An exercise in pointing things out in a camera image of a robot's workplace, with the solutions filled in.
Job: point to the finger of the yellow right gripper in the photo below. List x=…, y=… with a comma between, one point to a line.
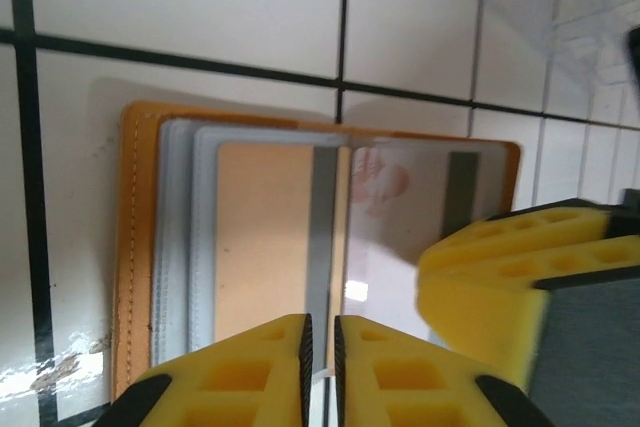
x=545, y=222
x=480, y=317

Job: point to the gold card with magnetic stripe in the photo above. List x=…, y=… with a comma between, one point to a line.
x=265, y=227

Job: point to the white card with pink print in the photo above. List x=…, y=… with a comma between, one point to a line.
x=380, y=247

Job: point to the clear plastic tray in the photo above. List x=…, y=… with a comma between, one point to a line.
x=575, y=7

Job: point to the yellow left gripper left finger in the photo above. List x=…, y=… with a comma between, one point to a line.
x=240, y=382

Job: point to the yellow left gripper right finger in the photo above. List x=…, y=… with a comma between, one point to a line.
x=400, y=382

